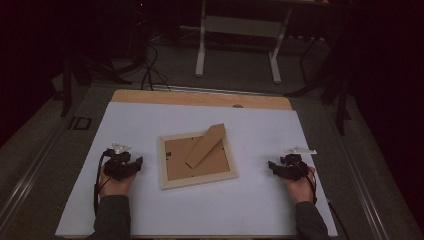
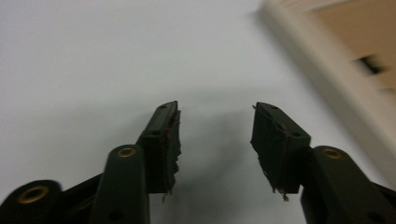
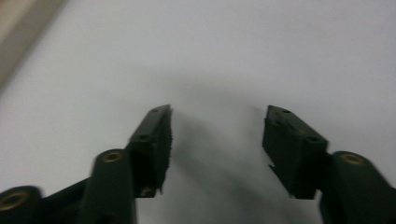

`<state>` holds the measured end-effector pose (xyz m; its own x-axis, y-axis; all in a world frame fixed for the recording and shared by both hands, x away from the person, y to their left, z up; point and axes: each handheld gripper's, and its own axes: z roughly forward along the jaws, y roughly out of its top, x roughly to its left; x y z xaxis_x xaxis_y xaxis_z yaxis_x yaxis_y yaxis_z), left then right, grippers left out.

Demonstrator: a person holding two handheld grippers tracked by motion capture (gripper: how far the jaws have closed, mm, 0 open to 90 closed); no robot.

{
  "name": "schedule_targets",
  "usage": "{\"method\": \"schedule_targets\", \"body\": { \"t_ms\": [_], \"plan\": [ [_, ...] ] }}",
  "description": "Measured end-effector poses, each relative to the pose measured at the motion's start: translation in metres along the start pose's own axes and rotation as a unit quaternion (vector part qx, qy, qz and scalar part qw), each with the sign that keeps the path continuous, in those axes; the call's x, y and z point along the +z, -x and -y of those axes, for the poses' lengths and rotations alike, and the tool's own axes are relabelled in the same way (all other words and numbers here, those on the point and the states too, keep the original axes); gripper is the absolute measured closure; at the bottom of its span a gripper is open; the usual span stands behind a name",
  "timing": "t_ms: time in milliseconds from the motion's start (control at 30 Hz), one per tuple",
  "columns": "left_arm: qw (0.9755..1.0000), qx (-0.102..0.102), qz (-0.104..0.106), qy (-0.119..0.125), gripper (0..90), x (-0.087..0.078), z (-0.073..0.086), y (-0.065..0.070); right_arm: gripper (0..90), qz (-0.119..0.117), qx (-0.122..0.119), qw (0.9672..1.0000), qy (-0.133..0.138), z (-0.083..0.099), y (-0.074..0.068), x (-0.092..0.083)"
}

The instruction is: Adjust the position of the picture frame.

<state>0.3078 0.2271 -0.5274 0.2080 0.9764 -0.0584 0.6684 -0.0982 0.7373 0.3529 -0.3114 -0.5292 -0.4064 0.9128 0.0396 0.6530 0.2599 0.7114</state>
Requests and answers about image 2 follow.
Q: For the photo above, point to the wooden picture frame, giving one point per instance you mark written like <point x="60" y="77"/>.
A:
<point x="339" y="90"/>

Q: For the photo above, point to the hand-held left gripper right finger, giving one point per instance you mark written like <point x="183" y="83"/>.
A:
<point x="330" y="180"/>

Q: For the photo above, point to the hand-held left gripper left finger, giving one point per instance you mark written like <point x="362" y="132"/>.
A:
<point x="130" y="180"/>

